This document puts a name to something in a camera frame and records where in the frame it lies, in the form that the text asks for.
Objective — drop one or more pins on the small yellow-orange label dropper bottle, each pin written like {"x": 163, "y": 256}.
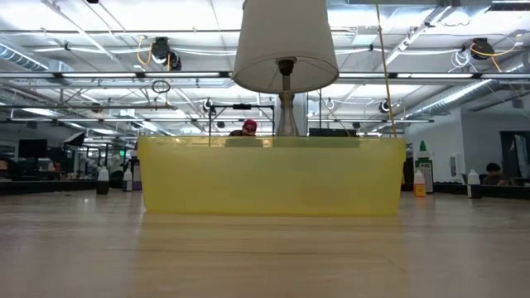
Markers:
{"x": 420, "y": 189}

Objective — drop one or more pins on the large green food coloring bottle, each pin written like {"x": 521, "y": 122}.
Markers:
{"x": 429, "y": 174}

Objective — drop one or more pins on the long ceiling light strip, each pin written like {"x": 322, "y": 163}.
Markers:
{"x": 439, "y": 75}
{"x": 99, "y": 75}

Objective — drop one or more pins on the small black ceiling reel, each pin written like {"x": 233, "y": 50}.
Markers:
{"x": 384, "y": 106}
{"x": 208, "y": 105}

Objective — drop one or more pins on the black monitor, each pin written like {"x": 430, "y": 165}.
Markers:
{"x": 32, "y": 148}

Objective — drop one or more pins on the silver table lamp white shade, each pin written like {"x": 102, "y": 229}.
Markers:
{"x": 285, "y": 33}

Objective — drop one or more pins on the person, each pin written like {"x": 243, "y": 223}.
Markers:
{"x": 493, "y": 167}
{"x": 249, "y": 125}

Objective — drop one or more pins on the yellow translucent plastic bin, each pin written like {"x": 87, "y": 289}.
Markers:
{"x": 269, "y": 178}

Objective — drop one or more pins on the black ventilated equipment box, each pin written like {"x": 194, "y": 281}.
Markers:
{"x": 331, "y": 131}

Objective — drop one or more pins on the silver ventilation duct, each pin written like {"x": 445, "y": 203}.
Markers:
{"x": 455, "y": 97}
{"x": 20, "y": 58}

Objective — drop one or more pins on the black metal station frame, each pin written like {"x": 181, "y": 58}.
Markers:
{"x": 242, "y": 106}

